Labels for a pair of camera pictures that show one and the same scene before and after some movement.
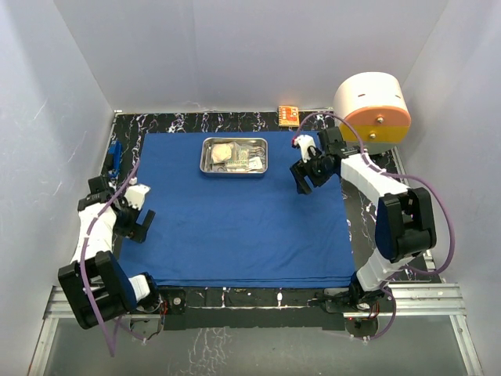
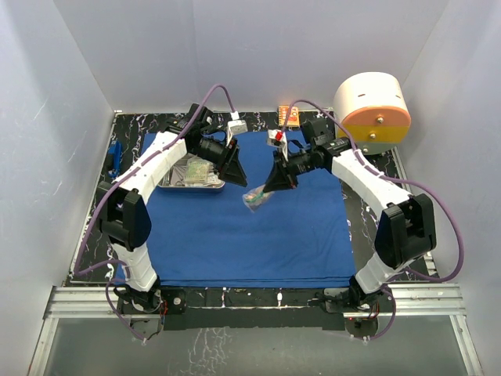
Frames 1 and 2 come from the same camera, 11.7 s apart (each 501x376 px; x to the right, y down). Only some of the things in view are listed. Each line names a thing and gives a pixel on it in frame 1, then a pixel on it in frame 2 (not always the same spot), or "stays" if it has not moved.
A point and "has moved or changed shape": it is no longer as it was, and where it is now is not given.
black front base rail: x=216 y=308 stays
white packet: x=256 y=163 -> x=214 y=181
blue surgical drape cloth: x=211 y=232 stays
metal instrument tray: x=234 y=156 -> x=192 y=171
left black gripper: x=127 y=231 -> x=232 y=171
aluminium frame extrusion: x=408 y=301 stays
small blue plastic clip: x=115 y=148 stays
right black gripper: x=298 y=171 -> x=282 y=175
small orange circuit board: x=288 y=116 stays
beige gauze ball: x=221 y=152 has moved or changed shape
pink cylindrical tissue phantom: x=374 y=104 stays
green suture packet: x=239 y=157 has moved or changed shape
